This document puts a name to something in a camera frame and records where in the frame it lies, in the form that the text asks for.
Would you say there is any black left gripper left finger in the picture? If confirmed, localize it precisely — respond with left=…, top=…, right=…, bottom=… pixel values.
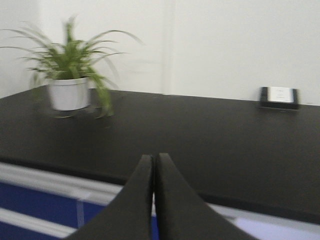
left=65, top=155, right=153, bottom=240

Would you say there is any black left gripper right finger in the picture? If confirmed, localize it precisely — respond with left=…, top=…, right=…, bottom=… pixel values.
left=154, top=153, right=254, bottom=240

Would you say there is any blue lab bench cabinet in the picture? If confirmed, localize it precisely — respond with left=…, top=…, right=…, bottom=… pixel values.
left=0, top=163, right=320, bottom=240

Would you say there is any white plant pot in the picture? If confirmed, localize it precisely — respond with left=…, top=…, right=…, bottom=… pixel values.
left=47, top=77, right=90, bottom=111

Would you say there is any black desktop power socket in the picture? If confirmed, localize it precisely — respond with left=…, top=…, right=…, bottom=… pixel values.
left=259, top=86, right=300, bottom=110

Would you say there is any green potted plant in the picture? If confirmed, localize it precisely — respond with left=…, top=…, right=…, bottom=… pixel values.
left=0, top=16, right=143, bottom=120

